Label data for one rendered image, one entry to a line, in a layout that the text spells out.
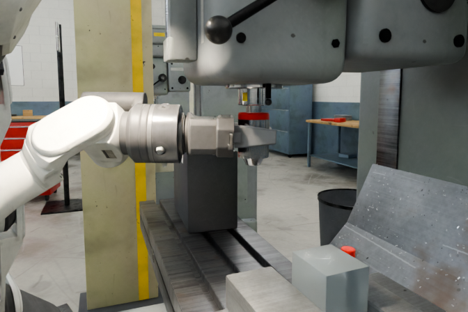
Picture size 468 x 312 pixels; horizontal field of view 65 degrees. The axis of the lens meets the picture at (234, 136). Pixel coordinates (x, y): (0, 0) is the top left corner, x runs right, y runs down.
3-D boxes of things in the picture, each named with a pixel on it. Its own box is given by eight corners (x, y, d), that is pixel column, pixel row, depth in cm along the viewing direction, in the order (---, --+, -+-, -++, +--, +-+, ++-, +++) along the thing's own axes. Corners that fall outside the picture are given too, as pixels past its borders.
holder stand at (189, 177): (187, 234, 83) (186, 147, 81) (173, 206, 104) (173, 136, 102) (237, 228, 87) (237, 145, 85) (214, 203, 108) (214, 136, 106)
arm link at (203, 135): (234, 104, 48) (143, 103, 48) (233, 176, 49) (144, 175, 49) (232, 103, 61) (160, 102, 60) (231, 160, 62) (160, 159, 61)
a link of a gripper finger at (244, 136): (275, 147, 53) (232, 147, 53) (276, 125, 53) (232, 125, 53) (276, 149, 51) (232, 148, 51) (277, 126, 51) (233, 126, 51)
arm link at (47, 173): (120, 118, 49) (24, 174, 45) (134, 146, 57) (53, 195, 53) (97, 86, 51) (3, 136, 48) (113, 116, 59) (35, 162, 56)
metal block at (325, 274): (324, 336, 35) (326, 276, 34) (290, 303, 40) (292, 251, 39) (367, 323, 37) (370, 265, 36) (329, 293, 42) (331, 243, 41)
